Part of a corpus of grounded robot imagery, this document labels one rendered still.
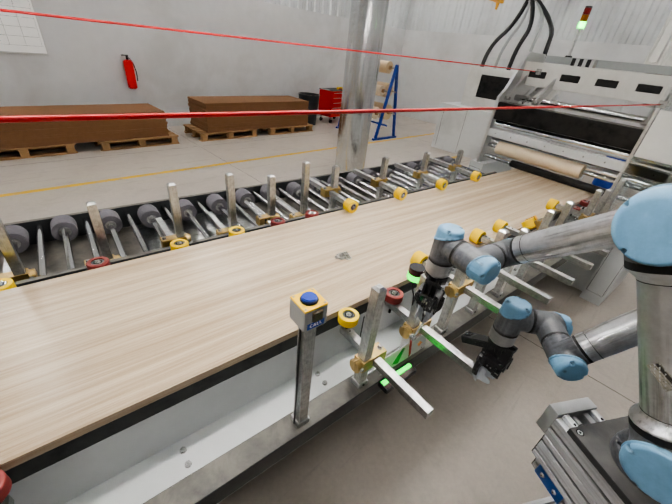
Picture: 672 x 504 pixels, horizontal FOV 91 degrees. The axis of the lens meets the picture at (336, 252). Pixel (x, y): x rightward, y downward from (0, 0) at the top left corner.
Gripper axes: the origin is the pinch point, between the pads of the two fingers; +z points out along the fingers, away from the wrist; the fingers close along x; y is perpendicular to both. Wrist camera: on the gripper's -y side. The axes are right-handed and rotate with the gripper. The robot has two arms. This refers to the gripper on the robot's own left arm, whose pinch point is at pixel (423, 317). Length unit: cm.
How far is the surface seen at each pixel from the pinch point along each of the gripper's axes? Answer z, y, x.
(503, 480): 101, -33, 57
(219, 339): 11, 41, -54
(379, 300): -10.5, 14.1, -11.8
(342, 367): 39.2, 4.6, -24.2
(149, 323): 11, 50, -77
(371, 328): 0.9, 14.8, -12.1
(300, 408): 21.5, 39.0, -20.9
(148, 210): 16, -3, -163
